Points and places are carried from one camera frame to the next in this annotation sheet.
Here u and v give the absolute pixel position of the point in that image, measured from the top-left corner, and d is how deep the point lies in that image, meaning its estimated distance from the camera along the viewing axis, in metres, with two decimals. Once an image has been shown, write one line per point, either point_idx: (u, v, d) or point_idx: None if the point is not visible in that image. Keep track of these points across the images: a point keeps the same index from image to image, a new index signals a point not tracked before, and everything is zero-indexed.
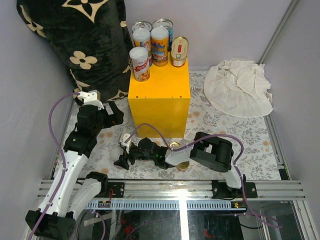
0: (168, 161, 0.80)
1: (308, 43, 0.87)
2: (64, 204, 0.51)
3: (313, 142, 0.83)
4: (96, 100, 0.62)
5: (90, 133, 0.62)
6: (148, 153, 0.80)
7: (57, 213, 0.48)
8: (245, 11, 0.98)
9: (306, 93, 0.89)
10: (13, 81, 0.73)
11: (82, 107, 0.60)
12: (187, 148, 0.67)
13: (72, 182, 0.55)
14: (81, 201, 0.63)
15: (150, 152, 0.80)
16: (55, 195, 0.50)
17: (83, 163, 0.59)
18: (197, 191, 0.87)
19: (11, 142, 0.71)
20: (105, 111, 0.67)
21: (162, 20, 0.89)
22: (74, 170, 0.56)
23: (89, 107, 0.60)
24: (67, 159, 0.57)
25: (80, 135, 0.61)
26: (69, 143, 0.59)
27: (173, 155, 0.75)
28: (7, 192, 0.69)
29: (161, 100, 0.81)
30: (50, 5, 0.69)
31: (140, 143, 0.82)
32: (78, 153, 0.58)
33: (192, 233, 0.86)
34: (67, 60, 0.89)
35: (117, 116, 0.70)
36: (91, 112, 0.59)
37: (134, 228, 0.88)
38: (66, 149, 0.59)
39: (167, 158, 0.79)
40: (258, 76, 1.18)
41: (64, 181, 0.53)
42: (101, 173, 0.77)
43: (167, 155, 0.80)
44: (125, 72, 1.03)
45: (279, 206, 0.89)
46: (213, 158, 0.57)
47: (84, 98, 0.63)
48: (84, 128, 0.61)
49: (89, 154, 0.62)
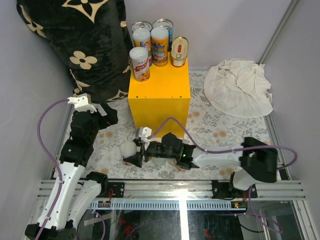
0: (195, 160, 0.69)
1: (308, 43, 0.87)
2: (63, 217, 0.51)
3: (313, 142, 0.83)
4: (89, 105, 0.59)
5: (86, 141, 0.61)
6: (170, 151, 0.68)
7: (55, 227, 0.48)
8: (245, 10, 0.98)
9: (306, 93, 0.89)
10: (13, 82, 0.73)
11: (74, 117, 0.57)
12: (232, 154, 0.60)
13: (69, 193, 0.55)
14: (81, 207, 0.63)
15: (175, 149, 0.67)
16: (53, 209, 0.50)
17: (81, 173, 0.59)
18: (197, 191, 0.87)
19: (12, 142, 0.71)
20: (98, 113, 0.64)
21: (162, 20, 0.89)
22: (71, 181, 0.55)
23: (83, 114, 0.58)
24: (63, 171, 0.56)
25: (75, 144, 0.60)
26: (65, 154, 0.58)
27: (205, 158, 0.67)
28: (7, 191, 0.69)
29: (161, 100, 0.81)
30: (50, 5, 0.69)
31: (164, 140, 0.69)
32: (74, 165, 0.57)
33: (192, 233, 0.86)
34: (67, 60, 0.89)
35: (112, 116, 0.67)
36: (85, 120, 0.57)
37: (134, 228, 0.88)
38: (62, 161, 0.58)
39: (192, 156, 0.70)
40: (258, 76, 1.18)
41: (61, 193, 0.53)
42: (101, 174, 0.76)
43: (193, 154, 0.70)
44: (125, 72, 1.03)
45: (279, 206, 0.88)
46: (264, 168, 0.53)
47: (75, 104, 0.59)
48: (79, 137, 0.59)
49: (87, 162, 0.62)
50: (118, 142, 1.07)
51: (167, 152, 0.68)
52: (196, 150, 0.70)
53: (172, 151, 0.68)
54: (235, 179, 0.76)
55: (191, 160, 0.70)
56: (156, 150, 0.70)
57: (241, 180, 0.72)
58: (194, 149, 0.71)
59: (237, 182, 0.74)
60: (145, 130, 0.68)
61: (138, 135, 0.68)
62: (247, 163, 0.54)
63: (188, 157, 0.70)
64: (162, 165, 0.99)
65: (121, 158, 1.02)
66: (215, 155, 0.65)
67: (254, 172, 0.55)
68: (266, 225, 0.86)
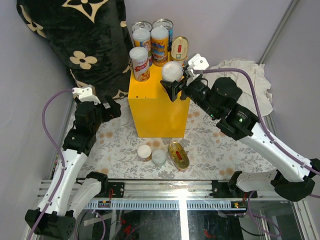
0: (254, 137, 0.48)
1: (308, 43, 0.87)
2: (64, 204, 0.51)
3: (313, 142, 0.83)
4: (93, 96, 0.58)
5: (89, 131, 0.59)
6: (220, 102, 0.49)
7: (56, 213, 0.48)
8: (245, 10, 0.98)
9: (306, 93, 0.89)
10: (13, 82, 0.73)
11: (79, 105, 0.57)
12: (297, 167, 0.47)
13: (71, 181, 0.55)
14: (81, 200, 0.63)
15: (229, 100, 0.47)
16: (54, 195, 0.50)
17: (83, 161, 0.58)
18: (197, 191, 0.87)
19: (11, 142, 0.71)
20: (102, 105, 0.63)
21: (162, 20, 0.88)
22: (73, 168, 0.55)
23: (88, 102, 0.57)
24: (66, 158, 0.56)
25: (78, 133, 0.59)
26: (68, 142, 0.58)
27: (266, 146, 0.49)
28: (6, 192, 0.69)
29: (161, 98, 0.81)
30: (50, 5, 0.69)
31: (222, 83, 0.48)
32: (77, 152, 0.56)
33: (191, 233, 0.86)
34: (67, 60, 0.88)
35: (115, 109, 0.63)
36: (89, 109, 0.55)
37: (134, 228, 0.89)
38: (65, 148, 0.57)
39: (252, 130, 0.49)
40: (258, 76, 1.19)
41: (63, 179, 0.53)
42: (101, 173, 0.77)
43: (254, 129, 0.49)
44: (125, 72, 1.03)
45: (279, 206, 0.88)
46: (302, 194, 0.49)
47: (79, 95, 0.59)
48: (82, 127, 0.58)
49: (90, 151, 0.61)
50: (118, 142, 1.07)
51: (215, 100, 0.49)
52: (259, 128, 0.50)
53: (221, 103, 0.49)
54: (241, 177, 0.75)
55: (247, 132, 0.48)
56: (200, 92, 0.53)
57: (248, 182, 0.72)
58: (256, 124, 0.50)
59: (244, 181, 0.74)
60: (199, 61, 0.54)
61: (188, 61, 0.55)
62: (307, 185, 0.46)
63: (243, 125, 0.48)
64: (161, 165, 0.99)
65: (122, 158, 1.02)
66: (279, 155, 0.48)
67: (291, 191, 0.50)
68: (268, 231, 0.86)
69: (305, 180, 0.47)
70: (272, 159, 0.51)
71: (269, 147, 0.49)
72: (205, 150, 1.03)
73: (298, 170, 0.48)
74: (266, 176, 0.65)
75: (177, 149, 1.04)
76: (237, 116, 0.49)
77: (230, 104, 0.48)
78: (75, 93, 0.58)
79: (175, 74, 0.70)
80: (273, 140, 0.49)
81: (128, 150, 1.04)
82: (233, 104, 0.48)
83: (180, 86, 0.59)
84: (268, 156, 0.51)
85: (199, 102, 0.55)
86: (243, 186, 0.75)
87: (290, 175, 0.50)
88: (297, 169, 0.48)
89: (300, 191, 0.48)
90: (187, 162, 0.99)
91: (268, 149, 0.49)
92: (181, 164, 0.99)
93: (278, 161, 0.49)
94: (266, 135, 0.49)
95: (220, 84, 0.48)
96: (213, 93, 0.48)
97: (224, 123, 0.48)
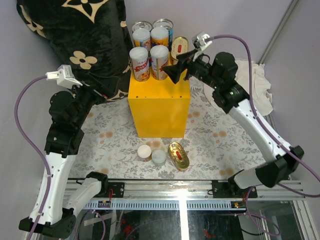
0: (239, 110, 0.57)
1: (308, 43, 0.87)
2: (57, 211, 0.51)
3: (313, 142, 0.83)
4: (71, 78, 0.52)
5: (72, 128, 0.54)
6: (219, 72, 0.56)
7: (49, 223, 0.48)
8: (245, 10, 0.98)
9: (306, 93, 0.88)
10: (13, 82, 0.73)
11: (54, 101, 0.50)
12: (274, 144, 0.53)
13: (61, 186, 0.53)
14: (82, 198, 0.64)
15: (226, 72, 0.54)
16: (44, 205, 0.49)
17: (71, 164, 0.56)
18: (197, 191, 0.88)
19: (11, 142, 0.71)
20: (86, 87, 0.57)
21: (162, 20, 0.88)
22: (60, 174, 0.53)
23: (65, 94, 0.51)
24: (51, 164, 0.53)
25: (61, 132, 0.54)
26: (51, 142, 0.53)
27: (248, 119, 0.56)
28: (7, 192, 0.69)
29: (161, 100, 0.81)
30: (50, 5, 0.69)
31: (221, 57, 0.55)
32: (62, 156, 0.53)
33: (192, 233, 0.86)
34: (67, 60, 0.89)
35: (106, 89, 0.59)
36: (66, 106, 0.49)
37: (134, 228, 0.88)
38: (48, 151, 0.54)
39: (239, 103, 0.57)
40: (258, 76, 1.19)
41: (51, 188, 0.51)
42: (100, 173, 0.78)
43: (242, 102, 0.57)
44: (125, 72, 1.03)
45: (279, 206, 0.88)
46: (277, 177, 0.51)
47: (56, 80, 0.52)
48: (63, 123, 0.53)
49: (76, 149, 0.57)
50: (118, 142, 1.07)
51: (216, 71, 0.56)
52: (247, 104, 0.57)
53: (220, 75, 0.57)
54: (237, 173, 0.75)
55: (233, 103, 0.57)
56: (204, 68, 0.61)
57: (240, 174, 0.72)
58: (246, 100, 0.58)
59: (238, 176, 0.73)
60: (205, 36, 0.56)
61: (195, 37, 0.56)
62: (278, 164, 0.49)
63: (232, 98, 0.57)
64: (161, 165, 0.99)
65: (122, 158, 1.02)
66: (259, 131, 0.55)
67: (267, 169, 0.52)
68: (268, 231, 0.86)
69: (276, 157, 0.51)
70: (254, 135, 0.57)
71: (251, 121, 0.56)
72: (205, 150, 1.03)
73: (273, 148, 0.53)
74: None
75: (177, 149, 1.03)
76: (230, 90, 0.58)
77: (225, 76, 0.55)
78: (51, 79, 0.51)
79: (162, 51, 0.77)
80: (255, 114, 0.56)
81: (128, 150, 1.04)
82: (228, 76, 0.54)
83: (187, 62, 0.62)
84: (251, 132, 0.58)
85: (203, 78, 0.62)
86: (238, 180, 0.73)
87: (266, 154, 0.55)
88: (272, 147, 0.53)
89: (273, 171, 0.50)
90: (187, 162, 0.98)
91: (250, 123, 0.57)
92: (181, 164, 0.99)
93: (258, 137, 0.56)
94: (251, 111, 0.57)
95: (219, 57, 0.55)
96: (214, 65, 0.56)
97: (217, 93, 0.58)
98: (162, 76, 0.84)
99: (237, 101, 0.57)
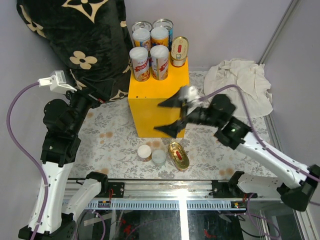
0: (246, 145, 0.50)
1: (308, 43, 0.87)
2: (55, 219, 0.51)
3: (314, 142, 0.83)
4: (63, 84, 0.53)
5: (69, 136, 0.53)
6: (218, 116, 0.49)
7: (48, 232, 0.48)
8: (245, 10, 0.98)
9: (306, 93, 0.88)
10: (13, 82, 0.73)
11: (48, 110, 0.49)
12: (294, 170, 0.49)
13: (58, 195, 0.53)
14: (81, 202, 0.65)
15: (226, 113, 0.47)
16: (43, 214, 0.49)
17: (68, 172, 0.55)
18: (197, 191, 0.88)
19: (11, 142, 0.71)
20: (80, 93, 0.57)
21: (162, 20, 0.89)
22: (58, 183, 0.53)
23: (60, 103, 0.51)
24: (48, 173, 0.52)
25: (57, 141, 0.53)
26: (47, 151, 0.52)
27: (259, 152, 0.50)
28: (7, 192, 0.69)
29: (161, 100, 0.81)
30: (50, 5, 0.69)
31: (218, 100, 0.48)
32: (59, 166, 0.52)
33: (192, 233, 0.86)
34: (67, 60, 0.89)
35: (100, 93, 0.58)
36: (60, 114, 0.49)
37: (134, 228, 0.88)
38: (44, 160, 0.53)
39: (244, 137, 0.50)
40: (258, 76, 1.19)
41: (49, 197, 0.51)
42: (101, 173, 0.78)
43: (247, 136, 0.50)
44: (125, 72, 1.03)
45: (279, 206, 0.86)
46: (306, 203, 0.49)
47: (49, 86, 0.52)
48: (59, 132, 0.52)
49: (74, 156, 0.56)
50: (118, 142, 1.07)
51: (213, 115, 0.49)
52: (252, 136, 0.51)
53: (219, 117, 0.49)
54: (243, 179, 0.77)
55: (239, 140, 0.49)
56: (199, 114, 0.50)
57: (251, 185, 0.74)
58: (249, 132, 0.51)
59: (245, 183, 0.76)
60: (191, 90, 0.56)
61: (183, 95, 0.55)
62: (305, 190, 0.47)
63: (236, 135, 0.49)
64: (161, 165, 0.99)
65: (122, 158, 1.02)
66: (272, 160, 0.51)
67: (292, 197, 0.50)
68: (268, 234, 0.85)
69: (301, 184, 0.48)
70: (267, 164, 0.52)
71: (262, 153, 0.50)
72: (205, 150, 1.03)
73: (294, 175, 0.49)
74: (272, 182, 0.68)
75: (177, 149, 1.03)
76: (230, 127, 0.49)
77: (225, 116, 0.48)
78: (43, 86, 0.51)
79: (162, 51, 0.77)
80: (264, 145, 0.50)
81: (128, 150, 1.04)
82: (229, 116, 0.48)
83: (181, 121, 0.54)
84: (262, 161, 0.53)
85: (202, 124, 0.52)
86: (245, 189, 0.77)
87: (287, 180, 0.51)
88: (292, 174, 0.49)
89: (301, 198, 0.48)
90: (188, 162, 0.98)
91: (260, 155, 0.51)
92: (182, 164, 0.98)
93: (273, 166, 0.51)
94: (258, 143, 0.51)
95: (216, 101, 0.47)
96: (212, 110, 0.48)
97: (219, 134, 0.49)
98: (162, 76, 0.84)
99: (241, 136, 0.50)
